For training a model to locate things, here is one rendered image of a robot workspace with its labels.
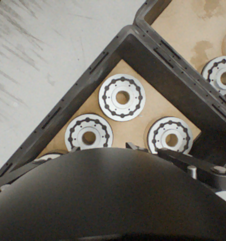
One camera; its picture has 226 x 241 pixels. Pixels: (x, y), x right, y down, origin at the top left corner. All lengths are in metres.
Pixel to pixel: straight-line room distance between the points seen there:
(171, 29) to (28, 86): 0.43
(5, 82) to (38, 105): 0.12
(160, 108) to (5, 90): 0.46
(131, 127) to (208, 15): 0.32
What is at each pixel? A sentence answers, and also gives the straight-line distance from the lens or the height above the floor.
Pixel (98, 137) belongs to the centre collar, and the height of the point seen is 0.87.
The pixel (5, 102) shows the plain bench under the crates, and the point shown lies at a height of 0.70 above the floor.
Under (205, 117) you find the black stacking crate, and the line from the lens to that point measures 0.33.
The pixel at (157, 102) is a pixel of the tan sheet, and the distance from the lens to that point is 0.35.
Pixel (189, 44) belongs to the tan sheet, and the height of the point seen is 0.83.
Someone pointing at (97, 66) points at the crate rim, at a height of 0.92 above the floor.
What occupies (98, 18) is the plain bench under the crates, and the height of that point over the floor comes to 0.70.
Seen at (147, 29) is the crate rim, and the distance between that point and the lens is 0.27.
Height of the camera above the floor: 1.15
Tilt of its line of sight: 85 degrees down
